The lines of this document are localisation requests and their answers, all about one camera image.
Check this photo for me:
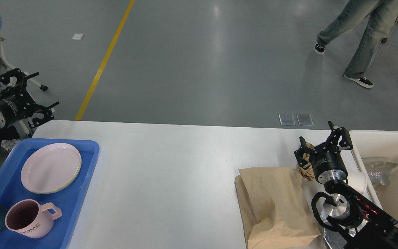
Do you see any right floor outlet plate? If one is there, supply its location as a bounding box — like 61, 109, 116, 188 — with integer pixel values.
296, 113, 314, 126

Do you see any pink plate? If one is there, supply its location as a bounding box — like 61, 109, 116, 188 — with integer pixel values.
20, 143, 82, 194

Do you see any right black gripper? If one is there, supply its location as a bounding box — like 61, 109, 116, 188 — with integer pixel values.
294, 120, 353, 184

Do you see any walking person in jeans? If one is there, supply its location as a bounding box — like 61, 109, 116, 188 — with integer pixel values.
314, 0, 398, 89

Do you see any brown paper bag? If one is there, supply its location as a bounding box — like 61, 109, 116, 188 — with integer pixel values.
235, 167, 321, 249

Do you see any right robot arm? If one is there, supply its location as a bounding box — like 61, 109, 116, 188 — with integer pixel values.
294, 121, 398, 249

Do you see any floor outlet plate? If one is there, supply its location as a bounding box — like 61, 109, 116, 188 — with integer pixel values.
296, 113, 314, 126
278, 113, 296, 126

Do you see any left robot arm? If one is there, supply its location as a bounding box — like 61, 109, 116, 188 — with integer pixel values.
0, 68, 60, 132

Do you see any left floor outlet plate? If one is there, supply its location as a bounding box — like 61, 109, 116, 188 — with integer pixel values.
278, 113, 296, 126

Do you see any white paper cup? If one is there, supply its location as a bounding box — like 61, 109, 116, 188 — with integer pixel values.
347, 172, 368, 194

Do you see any crushed red can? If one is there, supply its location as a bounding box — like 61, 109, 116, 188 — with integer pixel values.
356, 197, 379, 215

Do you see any crumpled clear plastic wrap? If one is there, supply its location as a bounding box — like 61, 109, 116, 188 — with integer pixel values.
362, 157, 398, 186

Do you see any crumpled brown paper ball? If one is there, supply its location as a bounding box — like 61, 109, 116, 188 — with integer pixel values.
294, 150, 315, 182

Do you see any pink HOME mug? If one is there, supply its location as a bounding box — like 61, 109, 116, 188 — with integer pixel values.
4, 200, 62, 239

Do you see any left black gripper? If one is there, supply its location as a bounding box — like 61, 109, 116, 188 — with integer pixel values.
0, 68, 60, 129

